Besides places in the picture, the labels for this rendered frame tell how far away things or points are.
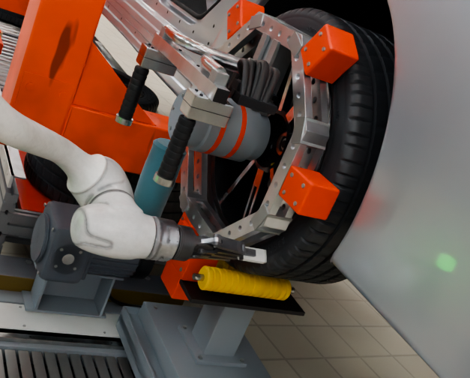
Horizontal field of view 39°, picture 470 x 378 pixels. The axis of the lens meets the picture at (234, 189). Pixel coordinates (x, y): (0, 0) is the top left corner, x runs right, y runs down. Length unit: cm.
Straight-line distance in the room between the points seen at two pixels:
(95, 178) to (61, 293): 81
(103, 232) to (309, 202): 40
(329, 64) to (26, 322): 115
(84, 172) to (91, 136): 57
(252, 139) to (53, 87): 62
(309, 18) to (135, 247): 68
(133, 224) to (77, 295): 88
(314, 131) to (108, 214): 44
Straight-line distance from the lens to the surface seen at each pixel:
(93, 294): 218
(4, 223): 216
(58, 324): 205
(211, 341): 184
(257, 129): 154
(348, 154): 137
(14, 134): 119
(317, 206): 132
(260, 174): 165
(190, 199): 172
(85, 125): 195
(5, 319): 201
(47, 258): 188
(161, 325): 192
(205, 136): 149
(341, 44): 138
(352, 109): 139
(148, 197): 169
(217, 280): 160
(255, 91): 134
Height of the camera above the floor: 121
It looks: 18 degrees down
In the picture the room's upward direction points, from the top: 23 degrees clockwise
